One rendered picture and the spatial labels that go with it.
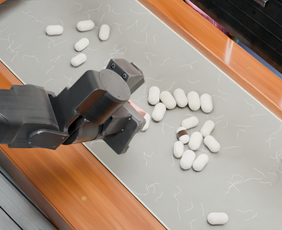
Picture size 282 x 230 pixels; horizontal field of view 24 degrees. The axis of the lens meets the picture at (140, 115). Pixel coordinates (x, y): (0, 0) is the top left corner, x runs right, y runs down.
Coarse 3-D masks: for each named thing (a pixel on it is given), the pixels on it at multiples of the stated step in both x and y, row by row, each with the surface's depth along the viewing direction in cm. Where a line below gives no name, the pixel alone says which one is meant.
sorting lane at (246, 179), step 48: (48, 0) 137; (96, 0) 137; (0, 48) 130; (48, 48) 130; (96, 48) 130; (144, 48) 130; (192, 48) 130; (144, 96) 124; (240, 96) 124; (96, 144) 118; (144, 144) 118; (240, 144) 118; (144, 192) 113; (192, 192) 113; (240, 192) 113
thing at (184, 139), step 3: (177, 129) 118; (180, 129) 118; (183, 129) 118; (177, 132) 118; (186, 135) 117; (180, 138) 117; (183, 138) 117; (186, 138) 117; (189, 138) 117; (183, 141) 117; (186, 141) 117
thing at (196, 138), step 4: (196, 132) 117; (192, 136) 117; (196, 136) 117; (200, 136) 117; (192, 140) 116; (196, 140) 116; (200, 140) 117; (192, 144) 116; (196, 144) 116; (192, 148) 116; (196, 148) 116
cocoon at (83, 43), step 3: (81, 39) 129; (84, 39) 129; (87, 39) 129; (78, 42) 128; (81, 42) 128; (84, 42) 129; (87, 42) 129; (75, 45) 128; (78, 45) 128; (81, 45) 128; (84, 45) 129; (87, 45) 129; (75, 48) 129; (78, 48) 128; (81, 48) 128
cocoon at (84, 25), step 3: (81, 21) 131; (84, 21) 131; (87, 21) 131; (90, 21) 131; (78, 24) 131; (81, 24) 131; (84, 24) 131; (87, 24) 131; (90, 24) 131; (93, 24) 131; (78, 27) 131; (81, 27) 131; (84, 27) 131; (87, 27) 131; (90, 27) 131; (81, 30) 131; (84, 30) 131; (87, 30) 132
